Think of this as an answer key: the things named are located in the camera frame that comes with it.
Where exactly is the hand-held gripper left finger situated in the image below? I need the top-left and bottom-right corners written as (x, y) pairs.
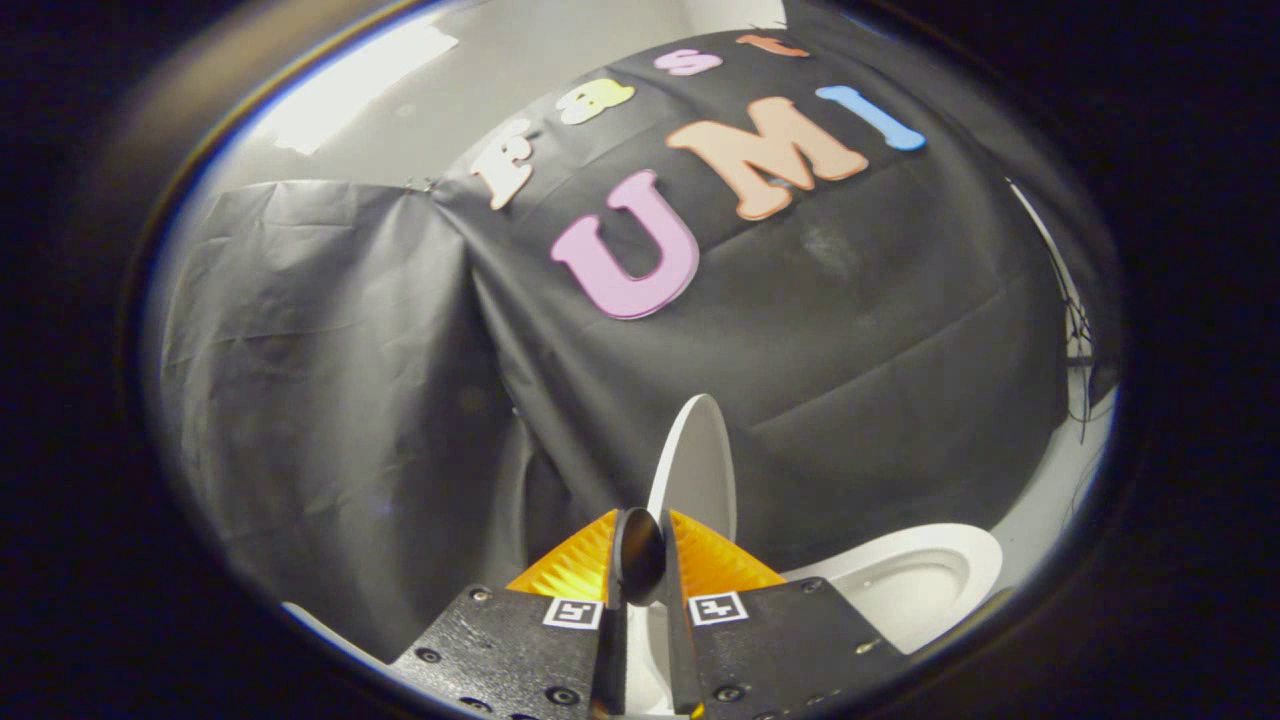
top-left (390, 508), bottom-right (630, 720)

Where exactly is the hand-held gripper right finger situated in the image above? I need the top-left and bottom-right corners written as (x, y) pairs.
top-left (660, 508), bottom-right (912, 720)

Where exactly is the black backdrop cloth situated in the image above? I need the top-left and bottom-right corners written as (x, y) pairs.
top-left (153, 0), bottom-right (1123, 663)

